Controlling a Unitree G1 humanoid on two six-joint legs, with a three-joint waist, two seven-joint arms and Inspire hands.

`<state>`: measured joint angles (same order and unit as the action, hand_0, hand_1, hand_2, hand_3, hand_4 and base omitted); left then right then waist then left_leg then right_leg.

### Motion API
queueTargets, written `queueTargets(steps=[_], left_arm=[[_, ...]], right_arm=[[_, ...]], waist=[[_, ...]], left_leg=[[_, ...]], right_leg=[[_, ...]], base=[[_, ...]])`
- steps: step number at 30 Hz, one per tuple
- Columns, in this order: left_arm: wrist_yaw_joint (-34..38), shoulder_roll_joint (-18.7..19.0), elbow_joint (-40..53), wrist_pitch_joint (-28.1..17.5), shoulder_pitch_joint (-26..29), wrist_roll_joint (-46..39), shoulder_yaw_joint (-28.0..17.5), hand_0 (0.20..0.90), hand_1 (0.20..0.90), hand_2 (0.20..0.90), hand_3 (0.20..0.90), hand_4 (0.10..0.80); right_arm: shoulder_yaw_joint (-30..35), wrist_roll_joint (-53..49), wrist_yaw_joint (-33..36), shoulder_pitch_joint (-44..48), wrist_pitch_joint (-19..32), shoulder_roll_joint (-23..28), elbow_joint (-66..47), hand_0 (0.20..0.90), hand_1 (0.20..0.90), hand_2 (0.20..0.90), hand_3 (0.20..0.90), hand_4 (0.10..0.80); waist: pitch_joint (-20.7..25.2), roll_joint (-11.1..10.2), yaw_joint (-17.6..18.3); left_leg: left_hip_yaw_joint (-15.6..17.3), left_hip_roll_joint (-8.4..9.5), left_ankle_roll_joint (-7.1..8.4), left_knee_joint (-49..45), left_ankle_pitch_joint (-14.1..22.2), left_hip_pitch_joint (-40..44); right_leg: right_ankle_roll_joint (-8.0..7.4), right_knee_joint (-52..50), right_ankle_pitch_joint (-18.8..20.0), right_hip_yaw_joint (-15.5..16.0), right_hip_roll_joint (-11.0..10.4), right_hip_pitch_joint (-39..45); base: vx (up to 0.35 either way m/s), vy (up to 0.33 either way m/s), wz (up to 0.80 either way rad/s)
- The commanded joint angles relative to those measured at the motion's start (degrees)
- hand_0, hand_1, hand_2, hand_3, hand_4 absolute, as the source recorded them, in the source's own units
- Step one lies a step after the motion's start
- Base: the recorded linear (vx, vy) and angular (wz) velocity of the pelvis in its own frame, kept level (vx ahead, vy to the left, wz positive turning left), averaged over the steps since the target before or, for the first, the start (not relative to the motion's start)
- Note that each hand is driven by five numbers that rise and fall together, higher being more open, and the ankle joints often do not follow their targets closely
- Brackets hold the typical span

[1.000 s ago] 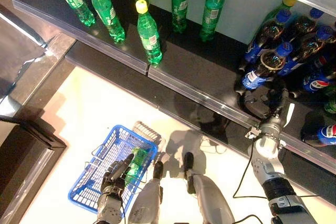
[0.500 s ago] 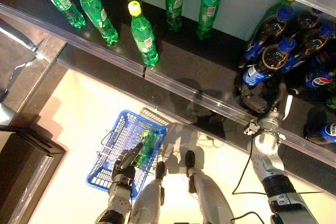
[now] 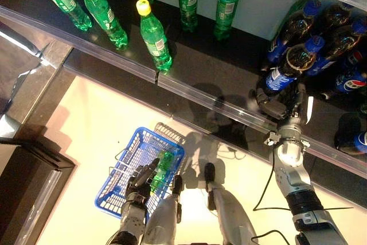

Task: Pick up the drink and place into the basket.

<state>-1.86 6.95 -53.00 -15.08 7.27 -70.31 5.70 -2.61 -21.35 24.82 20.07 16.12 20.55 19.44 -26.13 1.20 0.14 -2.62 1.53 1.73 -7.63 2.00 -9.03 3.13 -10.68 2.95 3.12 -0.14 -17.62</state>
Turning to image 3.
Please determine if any blue plastic shopping basket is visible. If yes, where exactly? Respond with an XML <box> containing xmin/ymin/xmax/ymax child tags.
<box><xmin>94</xmin><ymin>126</ymin><xmax>186</xmax><ymax>219</ymax></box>

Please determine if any grey robot left leg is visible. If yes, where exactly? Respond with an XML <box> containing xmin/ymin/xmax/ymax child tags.
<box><xmin>142</xmin><ymin>174</ymin><xmax>184</xmax><ymax>245</ymax></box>

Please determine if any grey robot right leg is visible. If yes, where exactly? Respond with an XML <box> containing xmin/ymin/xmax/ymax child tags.
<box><xmin>204</xmin><ymin>162</ymin><xmax>257</xmax><ymax>245</ymax></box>

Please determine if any brown fabric curtain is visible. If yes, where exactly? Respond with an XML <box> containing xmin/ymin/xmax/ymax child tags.
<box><xmin>0</xmin><ymin>18</ymin><xmax>46</xmax><ymax>116</ymax></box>

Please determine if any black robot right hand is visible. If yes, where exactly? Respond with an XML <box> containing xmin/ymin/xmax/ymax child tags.
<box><xmin>248</xmin><ymin>81</ymin><xmax>307</xmax><ymax>121</ymax></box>

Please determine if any dark neighbouring shelf unit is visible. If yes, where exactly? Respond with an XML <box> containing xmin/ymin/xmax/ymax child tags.
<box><xmin>0</xmin><ymin>137</ymin><xmax>77</xmax><ymax>245</ymax></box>

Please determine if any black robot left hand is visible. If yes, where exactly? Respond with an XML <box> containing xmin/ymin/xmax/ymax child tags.
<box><xmin>125</xmin><ymin>157</ymin><xmax>161</xmax><ymax>203</ymax></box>

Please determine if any grey robot leg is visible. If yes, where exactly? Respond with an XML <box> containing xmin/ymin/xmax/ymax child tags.
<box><xmin>204</xmin><ymin>162</ymin><xmax>257</xmax><ymax>245</ymax></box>
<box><xmin>142</xmin><ymin>174</ymin><xmax>184</xmax><ymax>245</ymax></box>

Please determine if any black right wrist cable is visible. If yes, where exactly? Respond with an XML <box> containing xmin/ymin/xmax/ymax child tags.
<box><xmin>251</xmin><ymin>160</ymin><xmax>355</xmax><ymax>245</ymax></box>

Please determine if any Pepsi cola bottle blue cap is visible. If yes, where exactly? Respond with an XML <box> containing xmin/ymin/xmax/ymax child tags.
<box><xmin>256</xmin><ymin>36</ymin><xmax>325</xmax><ymax>96</ymax></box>
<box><xmin>334</xmin><ymin>112</ymin><xmax>367</xmax><ymax>155</ymax></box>
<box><xmin>266</xmin><ymin>0</ymin><xmax>322</xmax><ymax>64</ymax></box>
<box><xmin>303</xmin><ymin>18</ymin><xmax>367</xmax><ymax>78</ymax></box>
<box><xmin>319</xmin><ymin>2</ymin><xmax>355</xmax><ymax>32</ymax></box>
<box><xmin>321</xmin><ymin>49</ymin><xmax>367</xmax><ymax>101</ymax></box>

